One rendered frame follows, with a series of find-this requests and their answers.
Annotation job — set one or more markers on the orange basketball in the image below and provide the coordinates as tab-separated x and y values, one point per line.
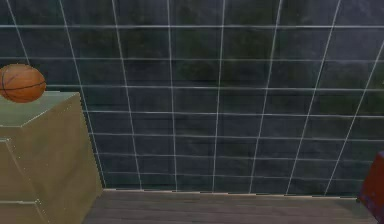
22	83

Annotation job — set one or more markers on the olive chest of drawers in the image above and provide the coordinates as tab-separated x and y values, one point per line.
50	160

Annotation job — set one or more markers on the dark red furniture piece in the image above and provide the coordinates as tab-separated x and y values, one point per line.
375	190

